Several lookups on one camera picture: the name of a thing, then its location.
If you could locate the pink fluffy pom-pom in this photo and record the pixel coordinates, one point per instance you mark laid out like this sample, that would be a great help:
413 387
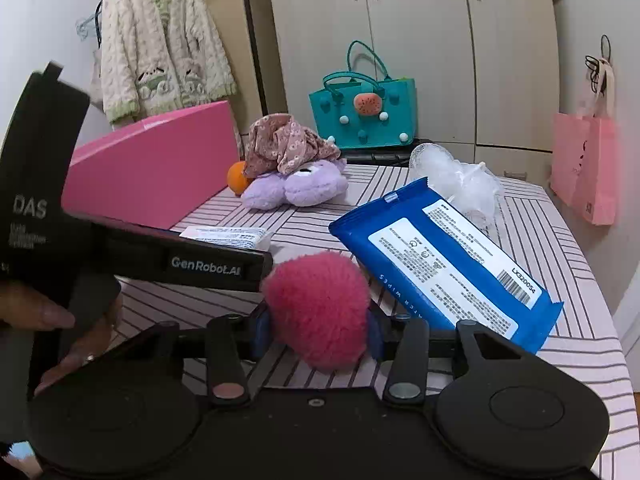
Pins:
317 310

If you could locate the clear plastic bag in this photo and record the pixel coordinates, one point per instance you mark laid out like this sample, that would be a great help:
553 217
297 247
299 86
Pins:
460 180

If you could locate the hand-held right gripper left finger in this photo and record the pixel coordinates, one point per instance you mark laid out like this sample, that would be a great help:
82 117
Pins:
261 335

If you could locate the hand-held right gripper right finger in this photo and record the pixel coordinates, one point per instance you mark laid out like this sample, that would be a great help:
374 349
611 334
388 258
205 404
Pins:
376 342

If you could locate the purple plush toy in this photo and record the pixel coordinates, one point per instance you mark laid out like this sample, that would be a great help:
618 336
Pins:
305 187

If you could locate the striped pink bedsheet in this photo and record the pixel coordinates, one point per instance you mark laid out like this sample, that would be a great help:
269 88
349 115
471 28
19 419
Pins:
540 240

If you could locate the small white tissue pack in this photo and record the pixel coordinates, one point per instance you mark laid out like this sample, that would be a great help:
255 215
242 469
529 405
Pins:
225 236

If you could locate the orange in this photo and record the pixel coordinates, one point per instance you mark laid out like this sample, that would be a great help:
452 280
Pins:
236 177

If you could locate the pink floral cloth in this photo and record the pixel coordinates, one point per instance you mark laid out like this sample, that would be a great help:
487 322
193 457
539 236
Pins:
285 142

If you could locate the pink cardboard box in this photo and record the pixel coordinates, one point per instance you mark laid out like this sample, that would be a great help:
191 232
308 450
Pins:
150 170

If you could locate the blue wet wipes pack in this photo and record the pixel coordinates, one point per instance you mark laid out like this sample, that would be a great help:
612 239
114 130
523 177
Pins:
440 260

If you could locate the pink paper bag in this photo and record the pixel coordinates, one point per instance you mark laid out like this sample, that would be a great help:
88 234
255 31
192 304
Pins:
585 170

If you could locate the teal felt tote bag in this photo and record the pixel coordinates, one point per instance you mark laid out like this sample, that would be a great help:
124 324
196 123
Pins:
365 120

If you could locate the pale hanging garment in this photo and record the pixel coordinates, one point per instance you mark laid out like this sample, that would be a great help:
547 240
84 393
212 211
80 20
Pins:
96 77

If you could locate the beige wardrobe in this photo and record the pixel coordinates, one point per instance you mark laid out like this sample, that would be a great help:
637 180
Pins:
425 35

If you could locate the black suitcase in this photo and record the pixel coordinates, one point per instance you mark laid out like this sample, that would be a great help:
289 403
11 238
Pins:
385 152

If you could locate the cream knitted cardigan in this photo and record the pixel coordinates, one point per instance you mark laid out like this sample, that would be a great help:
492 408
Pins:
160 45

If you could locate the person's left hand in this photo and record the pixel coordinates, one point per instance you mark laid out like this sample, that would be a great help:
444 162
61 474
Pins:
45 312

